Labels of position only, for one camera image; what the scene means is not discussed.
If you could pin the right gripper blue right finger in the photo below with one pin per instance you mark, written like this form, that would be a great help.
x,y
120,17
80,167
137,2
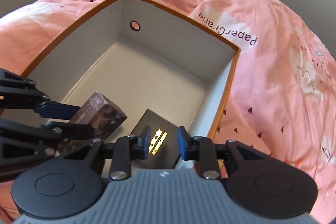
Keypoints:
x,y
203,151

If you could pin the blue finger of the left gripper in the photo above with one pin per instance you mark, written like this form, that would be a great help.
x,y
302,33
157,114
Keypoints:
x,y
71,131
56,110

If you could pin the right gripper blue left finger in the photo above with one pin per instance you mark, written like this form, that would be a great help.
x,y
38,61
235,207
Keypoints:
x,y
124,151

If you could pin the black box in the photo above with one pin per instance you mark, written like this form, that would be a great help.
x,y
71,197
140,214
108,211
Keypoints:
x,y
163,142

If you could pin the orange white cardboard box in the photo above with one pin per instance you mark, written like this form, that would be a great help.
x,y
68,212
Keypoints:
x,y
140,55

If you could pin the pink cloud print duvet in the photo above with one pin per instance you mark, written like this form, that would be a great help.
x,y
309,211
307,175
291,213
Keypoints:
x,y
282,100

